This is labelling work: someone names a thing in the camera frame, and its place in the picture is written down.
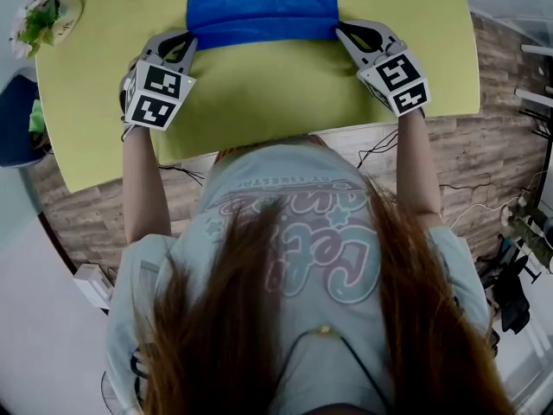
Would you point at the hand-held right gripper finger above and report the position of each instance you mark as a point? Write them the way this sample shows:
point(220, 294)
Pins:
point(384, 30)
point(356, 54)

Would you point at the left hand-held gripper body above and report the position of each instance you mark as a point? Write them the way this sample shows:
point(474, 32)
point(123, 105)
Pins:
point(155, 97)

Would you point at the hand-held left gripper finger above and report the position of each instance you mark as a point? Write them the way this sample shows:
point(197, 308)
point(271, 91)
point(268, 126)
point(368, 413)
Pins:
point(188, 61)
point(155, 43)

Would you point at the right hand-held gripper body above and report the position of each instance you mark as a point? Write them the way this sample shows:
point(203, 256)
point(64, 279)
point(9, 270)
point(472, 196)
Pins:
point(397, 80)

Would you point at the blue towel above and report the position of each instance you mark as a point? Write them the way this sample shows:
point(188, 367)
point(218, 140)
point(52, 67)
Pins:
point(259, 7)

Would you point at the person's left forearm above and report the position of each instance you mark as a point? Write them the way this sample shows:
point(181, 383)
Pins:
point(144, 180)

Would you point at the person's right forearm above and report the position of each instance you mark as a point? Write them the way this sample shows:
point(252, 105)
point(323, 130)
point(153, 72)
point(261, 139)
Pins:
point(417, 167)

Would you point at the green cloth covered table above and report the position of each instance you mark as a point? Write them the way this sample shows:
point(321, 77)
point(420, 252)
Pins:
point(259, 93)

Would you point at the white flower pot plant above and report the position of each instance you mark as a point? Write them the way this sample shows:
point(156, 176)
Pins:
point(67, 20)

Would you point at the bright green cloth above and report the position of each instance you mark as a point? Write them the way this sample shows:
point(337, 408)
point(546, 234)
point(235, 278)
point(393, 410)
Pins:
point(36, 117)

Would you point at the brown bag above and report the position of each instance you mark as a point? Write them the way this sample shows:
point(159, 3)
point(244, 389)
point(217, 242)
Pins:
point(41, 141)

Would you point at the person's grey printed shirt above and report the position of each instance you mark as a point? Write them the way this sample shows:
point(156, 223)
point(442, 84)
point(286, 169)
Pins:
point(302, 167)

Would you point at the blue chair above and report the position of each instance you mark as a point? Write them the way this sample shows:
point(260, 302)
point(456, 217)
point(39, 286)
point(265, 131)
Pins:
point(17, 119)

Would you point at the white box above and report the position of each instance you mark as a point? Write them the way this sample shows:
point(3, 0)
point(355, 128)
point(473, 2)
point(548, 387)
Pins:
point(90, 283)

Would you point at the black office chair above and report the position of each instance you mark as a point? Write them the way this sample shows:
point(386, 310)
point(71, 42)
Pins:
point(512, 296)

